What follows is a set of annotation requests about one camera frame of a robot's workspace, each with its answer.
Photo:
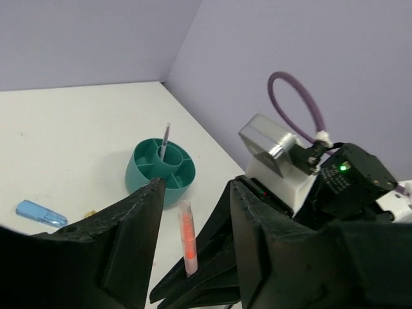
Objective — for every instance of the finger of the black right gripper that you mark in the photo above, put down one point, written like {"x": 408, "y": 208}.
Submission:
{"x": 216, "y": 280}

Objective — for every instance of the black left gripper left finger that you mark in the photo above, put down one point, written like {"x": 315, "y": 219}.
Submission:
{"x": 102, "y": 261}

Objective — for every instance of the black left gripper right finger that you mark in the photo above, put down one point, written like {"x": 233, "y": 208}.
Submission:
{"x": 282, "y": 264}

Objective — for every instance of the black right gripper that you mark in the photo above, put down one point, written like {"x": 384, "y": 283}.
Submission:
{"x": 346, "y": 188}

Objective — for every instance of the orange highlighter pen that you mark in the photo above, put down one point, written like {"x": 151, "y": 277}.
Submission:
{"x": 188, "y": 237}

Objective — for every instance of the clear purple gel pen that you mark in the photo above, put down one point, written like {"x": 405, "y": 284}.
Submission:
{"x": 165, "y": 141}

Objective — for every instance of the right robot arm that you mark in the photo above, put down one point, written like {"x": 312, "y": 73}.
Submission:
{"x": 396, "y": 202}

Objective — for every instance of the yellow eraser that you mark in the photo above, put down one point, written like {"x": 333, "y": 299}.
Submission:
{"x": 90, "y": 213}

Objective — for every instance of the blue translucent case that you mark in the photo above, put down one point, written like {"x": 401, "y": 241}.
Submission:
{"x": 36, "y": 212}

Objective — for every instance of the teal round desk organizer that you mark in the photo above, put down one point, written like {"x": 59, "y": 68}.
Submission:
{"x": 176, "y": 168}

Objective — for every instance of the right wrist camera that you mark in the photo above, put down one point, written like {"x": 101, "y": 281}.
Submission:
{"x": 280, "y": 150}

